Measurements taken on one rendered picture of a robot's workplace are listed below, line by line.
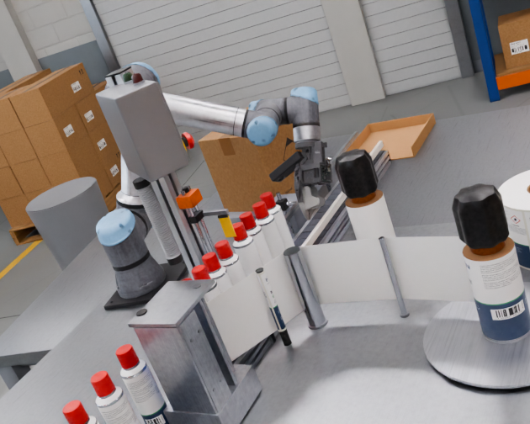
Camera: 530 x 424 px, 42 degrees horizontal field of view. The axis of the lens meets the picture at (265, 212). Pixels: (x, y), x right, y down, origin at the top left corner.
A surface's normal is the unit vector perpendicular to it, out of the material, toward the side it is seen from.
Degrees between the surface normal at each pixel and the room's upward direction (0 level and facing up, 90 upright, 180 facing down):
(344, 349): 0
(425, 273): 90
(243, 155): 90
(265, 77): 90
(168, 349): 90
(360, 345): 0
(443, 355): 0
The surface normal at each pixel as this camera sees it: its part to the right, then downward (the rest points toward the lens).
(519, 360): -0.32, -0.87
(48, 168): -0.22, 0.45
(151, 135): 0.45, 0.21
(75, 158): 0.92, -0.20
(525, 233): -0.75, 0.48
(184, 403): -0.43, 0.48
